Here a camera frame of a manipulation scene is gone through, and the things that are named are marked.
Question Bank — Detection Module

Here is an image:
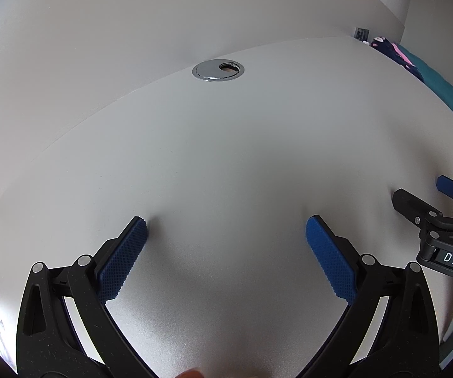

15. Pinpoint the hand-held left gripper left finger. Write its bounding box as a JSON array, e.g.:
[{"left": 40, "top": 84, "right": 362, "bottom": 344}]
[{"left": 15, "top": 216, "right": 156, "bottom": 378}]

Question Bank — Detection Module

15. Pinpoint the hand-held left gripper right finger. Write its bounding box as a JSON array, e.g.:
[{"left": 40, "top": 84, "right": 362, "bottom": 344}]
[{"left": 295, "top": 215, "right": 442, "bottom": 378}]

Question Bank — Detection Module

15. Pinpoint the teal blanket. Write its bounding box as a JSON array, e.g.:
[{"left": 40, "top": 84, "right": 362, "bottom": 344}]
[{"left": 398, "top": 43, "right": 453, "bottom": 142}]

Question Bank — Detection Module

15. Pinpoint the dark pink fabric item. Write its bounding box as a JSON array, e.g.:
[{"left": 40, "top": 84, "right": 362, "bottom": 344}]
[{"left": 370, "top": 36, "right": 424, "bottom": 79}]

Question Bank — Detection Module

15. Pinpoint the silver desk cable grommet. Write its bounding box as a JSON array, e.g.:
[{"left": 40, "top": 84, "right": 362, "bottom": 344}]
[{"left": 192, "top": 60, "right": 246, "bottom": 83}]

